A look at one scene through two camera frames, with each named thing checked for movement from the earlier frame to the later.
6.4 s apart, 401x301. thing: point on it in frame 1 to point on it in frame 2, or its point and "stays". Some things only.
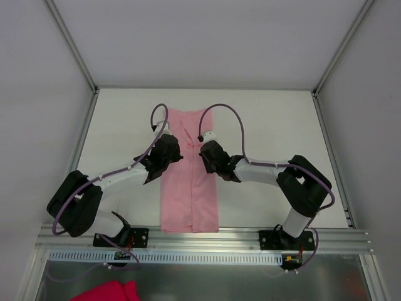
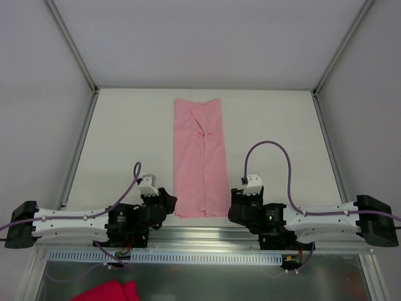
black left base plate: x=130 y=237 stays
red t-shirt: x=113 y=290 stays
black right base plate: x=278 y=240 stays
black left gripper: x=171 y=152 to x=163 y=202
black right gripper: x=208 y=155 to x=241 y=202
